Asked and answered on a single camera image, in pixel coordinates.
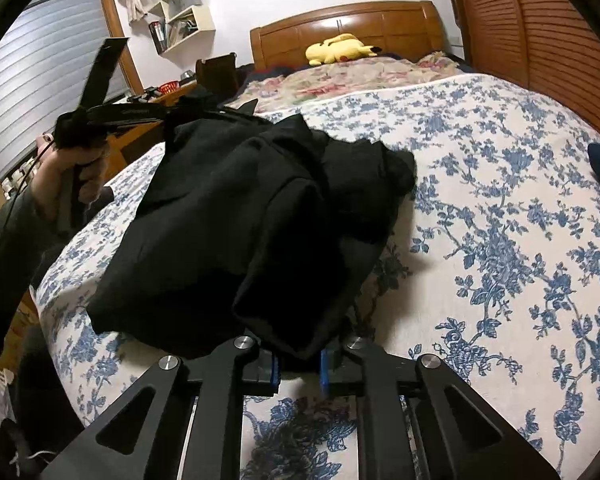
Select dark brown desk chair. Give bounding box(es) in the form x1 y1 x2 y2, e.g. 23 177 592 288
195 52 239 101

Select wooden bed headboard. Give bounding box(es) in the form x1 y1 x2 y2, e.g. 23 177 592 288
250 1 448 70

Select yellow Pikachu plush toy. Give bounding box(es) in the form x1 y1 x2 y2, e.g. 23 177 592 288
306 34 382 66

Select long wooden desk cabinet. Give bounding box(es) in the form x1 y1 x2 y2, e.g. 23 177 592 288
0 79 202 231

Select blue floral white bedsheet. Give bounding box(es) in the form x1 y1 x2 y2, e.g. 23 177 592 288
33 74 600 479

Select pink floral beige quilt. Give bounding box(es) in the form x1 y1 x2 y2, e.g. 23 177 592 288
227 52 470 114

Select grey window roller blind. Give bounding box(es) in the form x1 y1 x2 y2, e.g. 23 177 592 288
0 0 110 179

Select brown louvered wardrobe doors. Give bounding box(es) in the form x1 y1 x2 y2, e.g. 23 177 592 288
452 0 600 133

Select white wall shelf unit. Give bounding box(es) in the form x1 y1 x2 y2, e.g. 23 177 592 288
145 0 215 55

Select black double-breasted coat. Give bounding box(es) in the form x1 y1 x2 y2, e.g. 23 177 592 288
87 90 416 372

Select red basket on desk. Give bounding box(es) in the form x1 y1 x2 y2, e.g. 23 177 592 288
158 80 180 96

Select person left forearm sleeve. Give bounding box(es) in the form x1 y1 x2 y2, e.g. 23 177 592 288
0 190 59 355

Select person left hand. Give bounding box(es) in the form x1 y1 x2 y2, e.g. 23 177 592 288
31 133 109 222

